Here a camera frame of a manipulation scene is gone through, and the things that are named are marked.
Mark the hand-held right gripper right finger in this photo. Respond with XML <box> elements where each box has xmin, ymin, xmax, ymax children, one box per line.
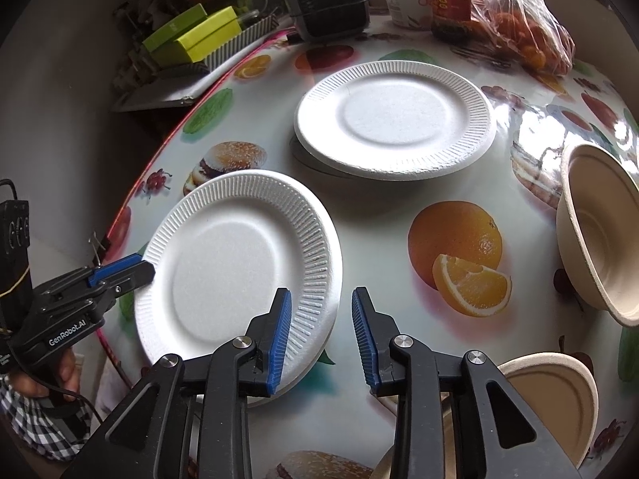
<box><xmin>351</xmin><ymin>287</ymin><xmax>582</xmax><ymax>479</ymax></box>

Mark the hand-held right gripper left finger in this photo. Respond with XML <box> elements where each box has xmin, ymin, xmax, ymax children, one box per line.
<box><xmin>60</xmin><ymin>287</ymin><xmax>293</xmax><ymax>479</ymax></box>

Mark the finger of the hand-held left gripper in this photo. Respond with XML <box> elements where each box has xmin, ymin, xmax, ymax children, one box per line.
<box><xmin>88</xmin><ymin>253</ymin><xmax>145</xmax><ymax>287</ymax></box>
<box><xmin>102</xmin><ymin>261</ymin><xmax>156</xmax><ymax>301</ymax></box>

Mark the white foam plate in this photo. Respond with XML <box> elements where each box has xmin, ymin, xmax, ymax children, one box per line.
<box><xmin>134</xmin><ymin>170</ymin><xmax>343</xmax><ymax>402</ymax></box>
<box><xmin>294</xmin><ymin>61</ymin><xmax>497</xmax><ymax>181</ymax></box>

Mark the beige paper bowl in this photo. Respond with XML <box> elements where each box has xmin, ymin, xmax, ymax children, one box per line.
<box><xmin>556</xmin><ymin>144</ymin><xmax>639</xmax><ymax>327</ymax></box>
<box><xmin>372</xmin><ymin>352</ymin><xmax>600</xmax><ymax>479</ymax></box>

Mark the person's left hand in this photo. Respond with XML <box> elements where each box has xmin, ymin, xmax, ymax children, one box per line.
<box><xmin>7</xmin><ymin>349</ymin><xmax>81</xmax><ymax>405</ymax></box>

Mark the metal binder clip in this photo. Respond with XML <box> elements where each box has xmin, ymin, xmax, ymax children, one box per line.
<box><xmin>87</xmin><ymin>232</ymin><xmax>111</xmax><ymax>266</ymax></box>

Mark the fruit-print tablecloth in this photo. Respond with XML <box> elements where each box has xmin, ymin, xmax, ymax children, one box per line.
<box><xmin>95</xmin><ymin>10</ymin><xmax>639</xmax><ymax>479</ymax></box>

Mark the grey flat board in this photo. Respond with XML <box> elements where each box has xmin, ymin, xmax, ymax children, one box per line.
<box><xmin>112</xmin><ymin>71</ymin><xmax>211</xmax><ymax>113</ymax></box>

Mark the lime green box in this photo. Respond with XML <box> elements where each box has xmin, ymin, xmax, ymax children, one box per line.
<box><xmin>172</xmin><ymin>6</ymin><xmax>241</xmax><ymax>63</ymax></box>
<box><xmin>142</xmin><ymin>3</ymin><xmax>208</xmax><ymax>53</ymax></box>

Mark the grey corrugated tray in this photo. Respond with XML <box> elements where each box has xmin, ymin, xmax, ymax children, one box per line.
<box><xmin>198</xmin><ymin>12</ymin><xmax>280</xmax><ymax>73</ymax></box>

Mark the black portable fan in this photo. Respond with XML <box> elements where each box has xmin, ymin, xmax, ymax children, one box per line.
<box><xmin>282</xmin><ymin>0</ymin><xmax>371</xmax><ymax>42</ymax></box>

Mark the white paper cup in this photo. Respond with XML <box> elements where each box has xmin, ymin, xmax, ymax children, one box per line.
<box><xmin>377</xmin><ymin>0</ymin><xmax>433</xmax><ymax>31</ymax></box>

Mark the plastic bag of oranges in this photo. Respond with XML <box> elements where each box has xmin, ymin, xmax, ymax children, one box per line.
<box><xmin>456</xmin><ymin>0</ymin><xmax>578</xmax><ymax>79</ymax></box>

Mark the red-label glass jar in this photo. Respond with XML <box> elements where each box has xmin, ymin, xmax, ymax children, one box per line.
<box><xmin>427</xmin><ymin>0</ymin><xmax>473</xmax><ymax>42</ymax></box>

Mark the black cable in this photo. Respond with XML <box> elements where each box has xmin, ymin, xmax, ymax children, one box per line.
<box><xmin>9</xmin><ymin>346</ymin><xmax>101</xmax><ymax>422</ymax></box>

